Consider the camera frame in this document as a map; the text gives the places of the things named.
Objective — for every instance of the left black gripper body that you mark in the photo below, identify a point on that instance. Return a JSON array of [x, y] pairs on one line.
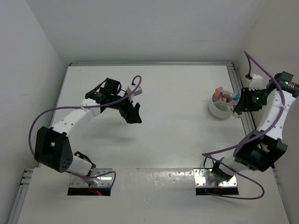
[[123, 107]]

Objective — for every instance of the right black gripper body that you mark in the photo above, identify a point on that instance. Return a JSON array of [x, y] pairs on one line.
[[257, 99]]

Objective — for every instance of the red ballpoint pen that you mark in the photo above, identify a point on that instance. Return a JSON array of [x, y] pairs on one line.
[[226, 98]]

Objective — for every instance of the orange highlighter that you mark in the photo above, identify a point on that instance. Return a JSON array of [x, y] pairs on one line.
[[217, 93]]

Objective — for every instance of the pink mini stapler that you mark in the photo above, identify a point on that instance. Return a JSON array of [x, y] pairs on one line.
[[234, 114]]

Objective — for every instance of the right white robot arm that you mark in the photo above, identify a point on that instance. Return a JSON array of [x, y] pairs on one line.
[[262, 147]]

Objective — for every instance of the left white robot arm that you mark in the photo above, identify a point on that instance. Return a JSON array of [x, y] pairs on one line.
[[53, 144]]

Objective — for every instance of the white round divided organizer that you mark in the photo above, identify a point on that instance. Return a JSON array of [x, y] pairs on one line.
[[221, 109]]

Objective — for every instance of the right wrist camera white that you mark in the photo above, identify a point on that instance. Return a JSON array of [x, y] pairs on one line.
[[254, 81]]

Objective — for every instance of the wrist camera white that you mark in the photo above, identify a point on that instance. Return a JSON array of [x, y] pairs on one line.
[[132, 92], [254, 81]]

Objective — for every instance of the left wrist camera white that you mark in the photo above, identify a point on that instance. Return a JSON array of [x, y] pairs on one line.
[[132, 92]]

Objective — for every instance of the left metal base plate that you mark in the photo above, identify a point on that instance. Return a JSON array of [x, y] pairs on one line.
[[104, 180]]

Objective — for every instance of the metal base plate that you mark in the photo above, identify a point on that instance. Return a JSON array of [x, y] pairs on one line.
[[104, 180], [205, 179]]

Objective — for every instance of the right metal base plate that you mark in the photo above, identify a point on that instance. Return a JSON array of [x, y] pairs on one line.
[[205, 179]]

